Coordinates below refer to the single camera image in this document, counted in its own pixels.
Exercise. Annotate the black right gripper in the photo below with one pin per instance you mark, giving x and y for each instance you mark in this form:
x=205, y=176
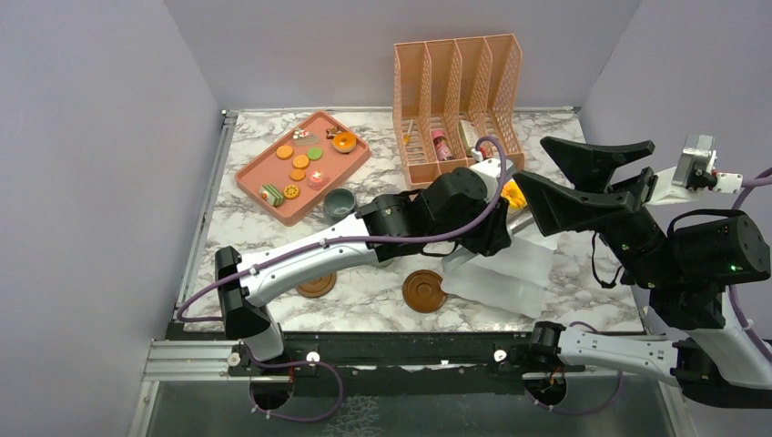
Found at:
x=494, y=236

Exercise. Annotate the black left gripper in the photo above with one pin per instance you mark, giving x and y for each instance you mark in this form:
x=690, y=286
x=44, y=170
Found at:
x=637, y=243

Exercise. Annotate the yellow frosted donut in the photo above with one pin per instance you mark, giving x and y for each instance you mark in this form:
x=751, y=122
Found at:
x=514, y=196

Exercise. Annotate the green layered cake slice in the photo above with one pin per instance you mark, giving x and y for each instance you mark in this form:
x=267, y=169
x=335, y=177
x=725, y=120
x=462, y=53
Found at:
x=272, y=195

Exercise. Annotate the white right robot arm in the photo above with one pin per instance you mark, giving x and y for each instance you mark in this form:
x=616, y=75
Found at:
x=689, y=273

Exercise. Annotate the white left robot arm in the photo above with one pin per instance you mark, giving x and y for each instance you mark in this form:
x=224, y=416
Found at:
x=390, y=227

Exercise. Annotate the white tiered dessert stand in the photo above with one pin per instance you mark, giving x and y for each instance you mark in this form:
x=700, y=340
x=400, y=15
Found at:
x=514, y=279

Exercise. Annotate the right brown wooden coaster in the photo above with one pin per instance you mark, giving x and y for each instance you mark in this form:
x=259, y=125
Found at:
x=422, y=291

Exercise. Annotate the brown wooden coaster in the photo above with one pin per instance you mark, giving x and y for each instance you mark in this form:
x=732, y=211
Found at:
x=318, y=287
x=422, y=291

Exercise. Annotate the pink bottle in organizer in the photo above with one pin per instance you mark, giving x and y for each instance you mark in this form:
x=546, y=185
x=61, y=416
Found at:
x=441, y=145

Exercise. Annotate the tan box in organizer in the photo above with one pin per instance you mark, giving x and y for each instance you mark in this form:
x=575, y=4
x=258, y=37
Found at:
x=469, y=137

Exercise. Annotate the pink mesh file organizer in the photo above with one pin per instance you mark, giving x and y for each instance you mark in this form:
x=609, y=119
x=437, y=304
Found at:
x=437, y=83

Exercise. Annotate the dark blue-green ceramic mug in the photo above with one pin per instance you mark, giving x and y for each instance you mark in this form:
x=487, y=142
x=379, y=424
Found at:
x=338, y=204

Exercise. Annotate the orange glazed donut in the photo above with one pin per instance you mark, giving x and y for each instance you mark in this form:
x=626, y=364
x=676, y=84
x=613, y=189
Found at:
x=344, y=142

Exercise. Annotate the left brown wooden coaster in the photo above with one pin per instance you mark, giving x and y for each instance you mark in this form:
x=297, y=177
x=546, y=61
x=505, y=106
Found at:
x=318, y=287

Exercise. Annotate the pink snowball cake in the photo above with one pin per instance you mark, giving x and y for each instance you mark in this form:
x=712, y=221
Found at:
x=317, y=180

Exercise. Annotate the green macaron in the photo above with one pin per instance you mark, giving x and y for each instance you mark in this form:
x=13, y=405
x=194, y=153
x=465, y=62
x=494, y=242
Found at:
x=314, y=153

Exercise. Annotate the yellow flower cookie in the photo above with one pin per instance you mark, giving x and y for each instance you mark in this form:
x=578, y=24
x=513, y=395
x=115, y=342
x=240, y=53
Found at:
x=291, y=191

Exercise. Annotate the pink dessert tray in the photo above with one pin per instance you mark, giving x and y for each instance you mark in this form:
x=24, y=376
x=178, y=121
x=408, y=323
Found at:
x=266, y=168

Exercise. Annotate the orange round biscuit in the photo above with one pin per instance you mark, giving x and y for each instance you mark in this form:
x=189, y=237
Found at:
x=284, y=152

